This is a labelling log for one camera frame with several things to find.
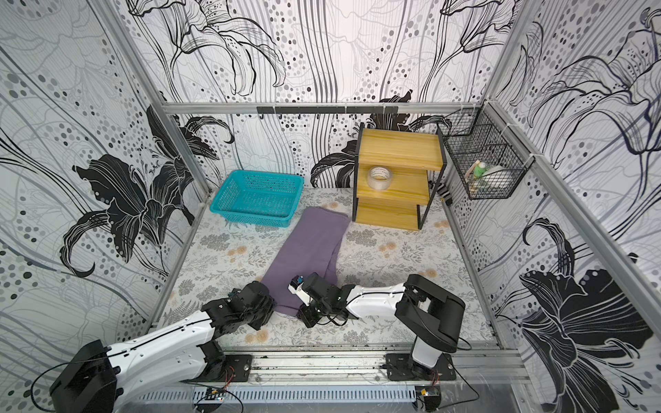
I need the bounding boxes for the wooden black-framed shelf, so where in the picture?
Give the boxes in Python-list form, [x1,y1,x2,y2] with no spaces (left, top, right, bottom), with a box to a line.
[352,125,447,231]

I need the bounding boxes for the small black power module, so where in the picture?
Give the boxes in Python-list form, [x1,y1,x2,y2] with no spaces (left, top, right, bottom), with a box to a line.
[415,385,442,412]

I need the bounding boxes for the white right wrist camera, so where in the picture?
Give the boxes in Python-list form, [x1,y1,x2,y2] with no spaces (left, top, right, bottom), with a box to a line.
[288,276,311,306]

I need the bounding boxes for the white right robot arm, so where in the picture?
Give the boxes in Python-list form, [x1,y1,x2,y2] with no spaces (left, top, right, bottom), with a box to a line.
[288,273,466,370]

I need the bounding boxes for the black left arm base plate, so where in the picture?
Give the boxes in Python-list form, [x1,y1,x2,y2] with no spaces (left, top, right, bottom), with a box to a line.
[194,354,253,383]

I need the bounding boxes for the green white bottle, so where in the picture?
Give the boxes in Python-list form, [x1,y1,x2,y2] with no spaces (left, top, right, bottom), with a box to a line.
[472,161,487,187]

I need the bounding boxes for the clear tape roll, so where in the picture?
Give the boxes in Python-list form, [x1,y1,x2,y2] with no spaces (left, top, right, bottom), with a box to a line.
[367,166,392,191]

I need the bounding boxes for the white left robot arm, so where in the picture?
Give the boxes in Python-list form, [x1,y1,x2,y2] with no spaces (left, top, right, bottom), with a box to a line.
[49,282,275,412]

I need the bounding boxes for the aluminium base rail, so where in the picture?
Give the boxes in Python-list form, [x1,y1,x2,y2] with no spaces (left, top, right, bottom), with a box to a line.
[232,348,531,385]

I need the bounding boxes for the floral patterned tablecloth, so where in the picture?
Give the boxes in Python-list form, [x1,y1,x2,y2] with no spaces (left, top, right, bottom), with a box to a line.
[159,200,495,349]

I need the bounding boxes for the teal plastic basket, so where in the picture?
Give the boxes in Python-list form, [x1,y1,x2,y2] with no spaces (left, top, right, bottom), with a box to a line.
[209,170,305,227]

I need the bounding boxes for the white slotted cable duct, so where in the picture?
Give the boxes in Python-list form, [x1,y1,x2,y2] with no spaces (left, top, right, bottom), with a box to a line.
[138,385,416,405]

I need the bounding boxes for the black wire basket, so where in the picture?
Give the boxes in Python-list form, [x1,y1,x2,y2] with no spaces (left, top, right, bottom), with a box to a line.
[437,103,530,204]

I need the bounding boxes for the small green circuit board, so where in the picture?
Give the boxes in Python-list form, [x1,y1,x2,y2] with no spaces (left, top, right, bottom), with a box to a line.
[203,387,227,404]

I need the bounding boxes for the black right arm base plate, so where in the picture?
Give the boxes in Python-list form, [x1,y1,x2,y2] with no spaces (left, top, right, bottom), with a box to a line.
[381,354,457,383]

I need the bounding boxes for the purple long pants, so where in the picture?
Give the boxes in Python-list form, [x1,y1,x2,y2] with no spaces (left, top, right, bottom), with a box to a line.
[262,208,351,317]

